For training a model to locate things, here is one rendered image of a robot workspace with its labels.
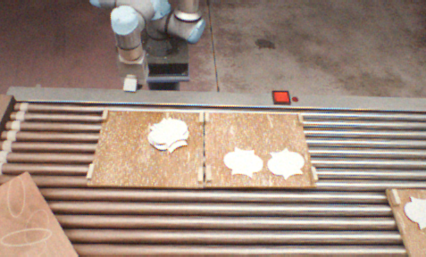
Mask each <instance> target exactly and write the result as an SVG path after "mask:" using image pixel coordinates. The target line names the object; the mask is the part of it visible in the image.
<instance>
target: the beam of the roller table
mask: <svg viewBox="0 0 426 257"><path fill-rule="evenodd" d="M7 95H13V97H14V98H15V99H16V101H17V103H20V104H21V103H31V104H74V105H128V106H156V107H185V108H239V109H267V110H295V111H323V112H404V113H426V98H400V97H375V96H350V95H290V101H291V105H283V104H273V101H272V94H249V93H224V92H199V91H174V90H169V91H149V90H139V91H137V93H131V92H125V91H123V89H98V88H73V87H10V88H9V89H8V91H7ZM293 97H297V98H298V101H297V102H294V101H292V99H291V98H293Z"/></svg>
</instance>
